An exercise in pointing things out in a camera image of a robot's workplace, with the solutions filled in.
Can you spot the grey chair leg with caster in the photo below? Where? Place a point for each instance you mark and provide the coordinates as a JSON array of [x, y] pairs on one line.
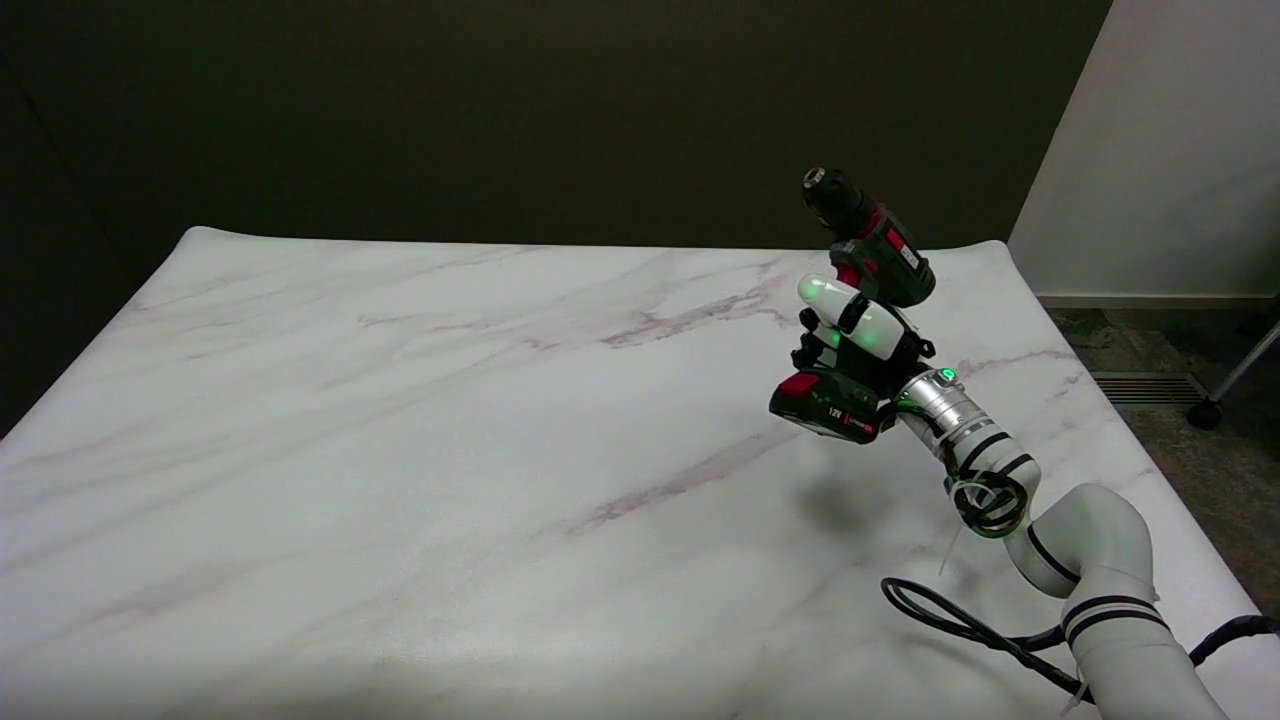
[[1232, 378]]

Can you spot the metal floor vent grille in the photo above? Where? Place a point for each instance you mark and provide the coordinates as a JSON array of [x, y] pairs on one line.
[[1150, 388]]

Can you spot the white marble table cover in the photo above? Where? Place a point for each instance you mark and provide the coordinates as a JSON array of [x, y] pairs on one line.
[[500, 480]]

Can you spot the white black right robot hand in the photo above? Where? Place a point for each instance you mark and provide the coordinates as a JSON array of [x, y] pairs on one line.
[[870, 335]]

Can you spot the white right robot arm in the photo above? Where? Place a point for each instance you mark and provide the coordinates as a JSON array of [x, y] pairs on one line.
[[1080, 560]]

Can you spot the black red power screwdriver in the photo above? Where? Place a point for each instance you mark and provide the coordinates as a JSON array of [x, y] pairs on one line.
[[872, 255]]

